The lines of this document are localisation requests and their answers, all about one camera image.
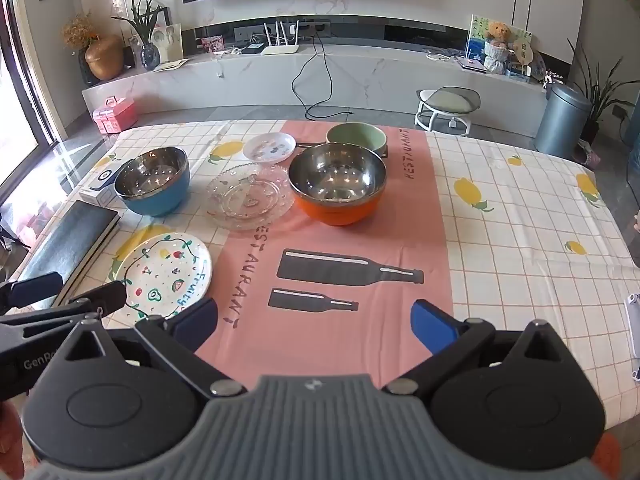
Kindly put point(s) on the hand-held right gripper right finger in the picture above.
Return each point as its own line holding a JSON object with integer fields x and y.
{"x": 431, "y": 322}

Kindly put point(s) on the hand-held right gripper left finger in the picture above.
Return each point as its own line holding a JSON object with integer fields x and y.
{"x": 197, "y": 321}

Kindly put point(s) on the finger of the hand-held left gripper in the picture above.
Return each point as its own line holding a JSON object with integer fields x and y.
{"x": 107, "y": 297}
{"x": 37, "y": 287}

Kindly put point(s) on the white fruit print plate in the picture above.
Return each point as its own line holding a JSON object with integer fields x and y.
{"x": 160, "y": 270}

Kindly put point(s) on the orange steel bowl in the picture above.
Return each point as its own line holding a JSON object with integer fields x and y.
{"x": 340, "y": 212}

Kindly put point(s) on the green ceramic bowl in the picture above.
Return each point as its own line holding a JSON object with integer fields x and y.
{"x": 355, "y": 134}

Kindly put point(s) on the black book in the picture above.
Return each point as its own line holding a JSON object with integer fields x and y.
{"x": 75, "y": 240}

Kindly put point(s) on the pink printed table mat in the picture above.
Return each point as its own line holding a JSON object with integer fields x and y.
{"x": 330, "y": 310}

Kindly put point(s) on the blue steel bowl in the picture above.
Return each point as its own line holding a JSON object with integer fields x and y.
{"x": 155, "y": 202}

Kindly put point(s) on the checked lemon tablecloth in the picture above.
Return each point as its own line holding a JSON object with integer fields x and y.
{"x": 525, "y": 260}

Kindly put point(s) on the white box blue circle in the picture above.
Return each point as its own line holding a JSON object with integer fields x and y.
{"x": 97, "y": 185}

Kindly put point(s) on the clear glass plate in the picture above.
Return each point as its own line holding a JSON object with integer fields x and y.
{"x": 245, "y": 200}

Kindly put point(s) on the glass sliding door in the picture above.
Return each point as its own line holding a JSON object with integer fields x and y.
{"x": 25, "y": 110}

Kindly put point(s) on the pink storage box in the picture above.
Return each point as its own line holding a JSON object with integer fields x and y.
{"x": 115, "y": 115}

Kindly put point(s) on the small white printed plate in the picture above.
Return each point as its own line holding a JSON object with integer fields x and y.
{"x": 267, "y": 147}

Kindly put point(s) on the white device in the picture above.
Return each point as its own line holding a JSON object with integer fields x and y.
{"x": 634, "y": 330}

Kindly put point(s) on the white low stool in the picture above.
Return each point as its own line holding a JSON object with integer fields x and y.
{"x": 447, "y": 102}

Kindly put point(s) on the gold round vase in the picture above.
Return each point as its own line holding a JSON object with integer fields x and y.
{"x": 105, "y": 57}

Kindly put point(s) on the flat paper booklet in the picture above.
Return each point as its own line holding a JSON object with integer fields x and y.
{"x": 170, "y": 65}

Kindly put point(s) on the grey metal trash can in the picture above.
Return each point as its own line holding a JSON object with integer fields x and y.
{"x": 562, "y": 120}

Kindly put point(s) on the white marble tv cabinet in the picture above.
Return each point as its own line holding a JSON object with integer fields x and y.
{"x": 250, "y": 85}

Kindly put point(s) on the green plant blue vase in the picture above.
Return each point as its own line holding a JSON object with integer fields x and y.
{"x": 149, "y": 55}

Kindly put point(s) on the dried flower bunch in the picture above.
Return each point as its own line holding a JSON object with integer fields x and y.
{"x": 79, "y": 30}

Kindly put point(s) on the pink laptop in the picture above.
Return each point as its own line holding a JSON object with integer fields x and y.
{"x": 472, "y": 65}

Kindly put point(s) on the white router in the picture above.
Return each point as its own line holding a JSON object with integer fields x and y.
{"x": 280, "y": 50}

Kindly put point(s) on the tall potted plant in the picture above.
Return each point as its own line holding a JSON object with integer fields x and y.
{"x": 600, "y": 95}

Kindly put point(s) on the blue green painting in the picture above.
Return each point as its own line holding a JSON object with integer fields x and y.
{"x": 476, "y": 40}

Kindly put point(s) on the round hand fan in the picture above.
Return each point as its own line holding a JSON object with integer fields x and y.
{"x": 521, "y": 50}

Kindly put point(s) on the brown teddy bear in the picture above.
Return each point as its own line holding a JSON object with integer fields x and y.
{"x": 497, "y": 42}

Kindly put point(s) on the portrait photo frame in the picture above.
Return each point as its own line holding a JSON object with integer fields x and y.
{"x": 167, "y": 42}

